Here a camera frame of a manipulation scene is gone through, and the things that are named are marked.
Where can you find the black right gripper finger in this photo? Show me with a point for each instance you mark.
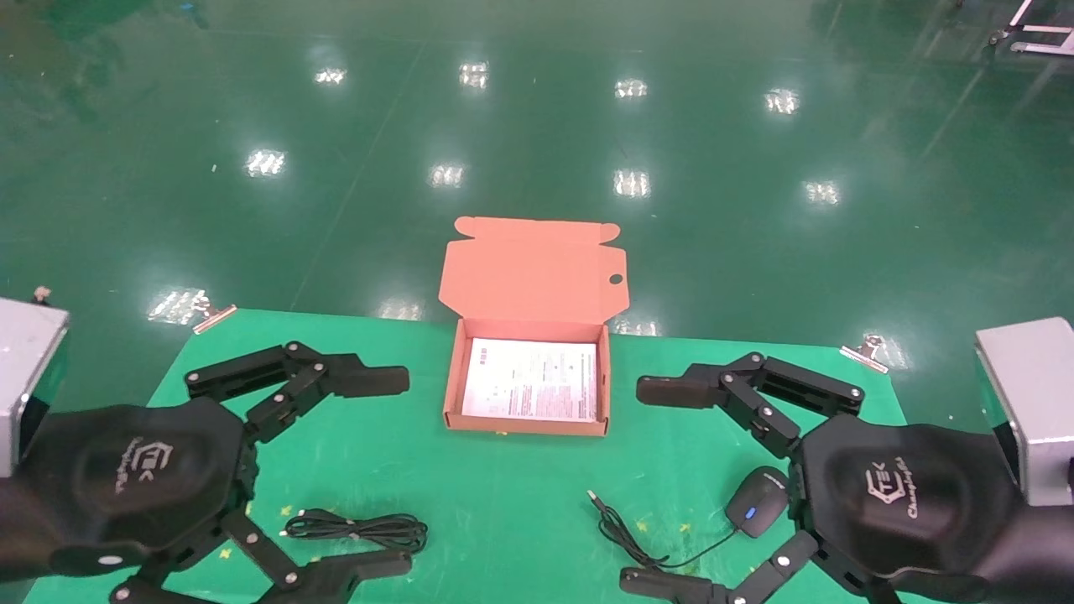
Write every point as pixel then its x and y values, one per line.
pixel 663 585
pixel 680 390

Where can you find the white printed instruction sheet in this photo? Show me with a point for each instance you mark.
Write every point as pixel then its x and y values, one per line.
pixel 529 382

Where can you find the silver binder clip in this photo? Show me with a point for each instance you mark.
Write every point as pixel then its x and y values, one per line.
pixel 864 354
pixel 214 317

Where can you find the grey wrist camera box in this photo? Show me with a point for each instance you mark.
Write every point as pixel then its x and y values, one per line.
pixel 1032 403
pixel 25 369

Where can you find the white metal frame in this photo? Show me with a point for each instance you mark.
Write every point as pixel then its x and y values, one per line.
pixel 1036 33

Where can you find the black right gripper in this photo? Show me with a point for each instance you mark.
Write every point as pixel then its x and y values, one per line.
pixel 906 495

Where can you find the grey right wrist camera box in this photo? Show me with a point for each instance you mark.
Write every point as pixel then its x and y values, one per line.
pixel 1032 403

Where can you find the green table cloth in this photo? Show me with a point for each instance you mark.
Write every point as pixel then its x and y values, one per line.
pixel 503 503

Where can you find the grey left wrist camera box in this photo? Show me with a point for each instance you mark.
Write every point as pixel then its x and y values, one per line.
pixel 25 369

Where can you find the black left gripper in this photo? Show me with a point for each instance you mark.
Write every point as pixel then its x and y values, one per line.
pixel 134 470

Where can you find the orange cardboard box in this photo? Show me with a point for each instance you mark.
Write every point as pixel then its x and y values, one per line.
pixel 529 277

